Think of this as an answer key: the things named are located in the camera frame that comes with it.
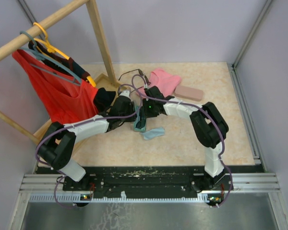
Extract pink folded shirt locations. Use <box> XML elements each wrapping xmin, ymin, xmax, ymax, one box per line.
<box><xmin>148</xmin><ymin>68</ymin><xmax>182</xmax><ymax>97</ymax></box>

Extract small light blue cloth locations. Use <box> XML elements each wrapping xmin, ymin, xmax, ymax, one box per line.
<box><xmin>141</xmin><ymin>127</ymin><xmax>165</xmax><ymax>140</ymax></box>

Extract aluminium frame rail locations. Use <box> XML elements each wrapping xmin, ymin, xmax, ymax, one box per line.
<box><xmin>9</xmin><ymin>172</ymin><xmax>287</xmax><ymax>230</ymax></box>

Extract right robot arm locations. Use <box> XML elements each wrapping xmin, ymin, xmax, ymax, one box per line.
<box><xmin>139</xmin><ymin>86</ymin><xmax>229</xmax><ymax>190</ymax></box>

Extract yellow plastic hanger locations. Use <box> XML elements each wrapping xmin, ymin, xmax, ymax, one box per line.
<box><xmin>33</xmin><ymin>22</ymin><xmax>96</xmax><ymax>87</ymax></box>

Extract grey-blue plastic hanger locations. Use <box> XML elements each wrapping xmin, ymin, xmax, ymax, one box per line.
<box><xmin>20</xmin><ymin>31</ymin><xmax>82</xmax><ymax>86</ymax></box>

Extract dark striped hanging garment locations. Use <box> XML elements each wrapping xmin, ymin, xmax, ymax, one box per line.
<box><xmin>28</xmin><ymin>39</ymin><xmax>116</xmax><ymax>112</ymax></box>

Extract tortoiseshell sunglasses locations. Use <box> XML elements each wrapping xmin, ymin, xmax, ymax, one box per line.
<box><xmin>118</xmin><ymin>69</ymin><xmax>150</xmax><ymax>84</ymax></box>

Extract red hanging shirt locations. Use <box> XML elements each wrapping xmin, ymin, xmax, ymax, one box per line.
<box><xmin>12</xmin><ymin>49</ymin><xmax>98</xmax><ymax>124</ymax></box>

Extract pink glasses case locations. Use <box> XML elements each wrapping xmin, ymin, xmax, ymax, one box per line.
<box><xmin>174</xmin><ymin>85</ymin><xmax>204</xmax><ymax>102</ymax></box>

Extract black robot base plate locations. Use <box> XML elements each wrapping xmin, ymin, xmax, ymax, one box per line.
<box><xmin>36</xmin><ymin>164</ymin><xmax>233</xmax><ymax>207</ymax></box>

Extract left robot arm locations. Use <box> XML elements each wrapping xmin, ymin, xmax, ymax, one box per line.
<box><xmin>36</xmin><ymin>91</ymin><xmax>135</xmax><ymax>190</ymax></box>

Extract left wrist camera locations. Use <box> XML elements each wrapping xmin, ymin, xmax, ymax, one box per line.
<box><xmin>118</xmin><ymin>87</ymin><xmax>131</xmax><ymax>99</ymax></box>

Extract grey glasses case green lining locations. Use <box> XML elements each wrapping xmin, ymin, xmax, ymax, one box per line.
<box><xmin>133</xmin><ymin>105</ymin><xmax>146</xmax><ymax>132</ymax></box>

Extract wooden clothes rack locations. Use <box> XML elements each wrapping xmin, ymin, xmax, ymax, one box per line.
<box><xmin>0</xmin><ymin>0</ymin><xmax>120</xmax><ymax>144</ymax></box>

